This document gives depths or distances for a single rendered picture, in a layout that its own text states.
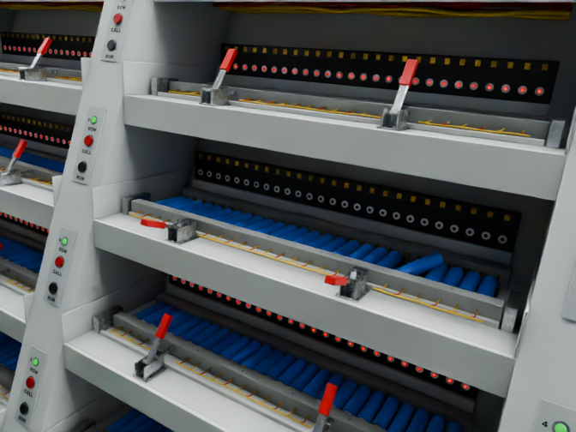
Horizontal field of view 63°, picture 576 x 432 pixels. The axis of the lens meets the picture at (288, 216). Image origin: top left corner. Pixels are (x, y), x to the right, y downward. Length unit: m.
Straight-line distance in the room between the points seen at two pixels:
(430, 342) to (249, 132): 0.34
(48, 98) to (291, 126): 0.49
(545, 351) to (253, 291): 0.32
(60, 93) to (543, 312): 0.78
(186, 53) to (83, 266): 0.40
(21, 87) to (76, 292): 0.40
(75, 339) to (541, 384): 0.65
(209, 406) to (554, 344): 0.42
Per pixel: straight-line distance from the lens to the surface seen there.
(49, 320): 0.86
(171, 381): 0.72
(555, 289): 0.50
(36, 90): 0.97
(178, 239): 0.67
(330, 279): 0.48
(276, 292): 0.58
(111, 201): 0.80
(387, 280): 0.57
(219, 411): 0.67
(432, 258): 0.62
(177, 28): 0.87
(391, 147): 0.54
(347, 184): 0.71
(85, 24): 1.27
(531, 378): 0.51
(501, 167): 0.52
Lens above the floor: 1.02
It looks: 1 degrees down
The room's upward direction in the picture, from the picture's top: 14 degrees clockwise
